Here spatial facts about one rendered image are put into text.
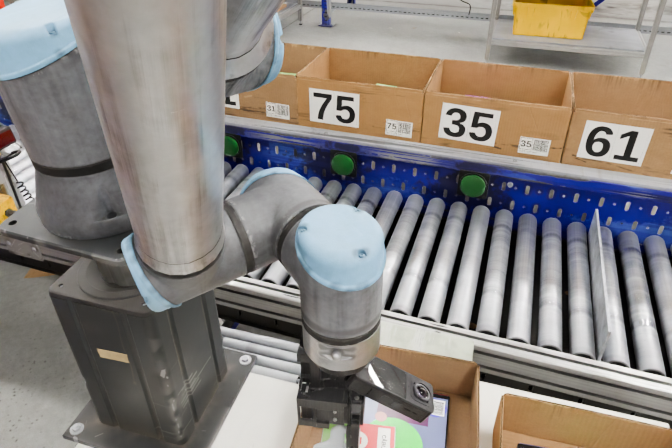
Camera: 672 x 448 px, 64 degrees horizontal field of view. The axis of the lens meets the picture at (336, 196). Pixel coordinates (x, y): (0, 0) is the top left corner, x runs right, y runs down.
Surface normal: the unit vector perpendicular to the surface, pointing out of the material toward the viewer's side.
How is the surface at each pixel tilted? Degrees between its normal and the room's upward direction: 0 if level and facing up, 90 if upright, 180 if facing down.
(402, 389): 30
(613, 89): 90
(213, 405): 0
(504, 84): 89
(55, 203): 75
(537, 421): 89
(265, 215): 36
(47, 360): 0
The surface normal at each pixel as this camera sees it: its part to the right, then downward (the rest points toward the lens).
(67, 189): -0.09, 0.29
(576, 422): -0.27, 0.51
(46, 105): 0.11, 0.59
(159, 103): 0.22, 0.86
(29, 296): -0.01, -0.84
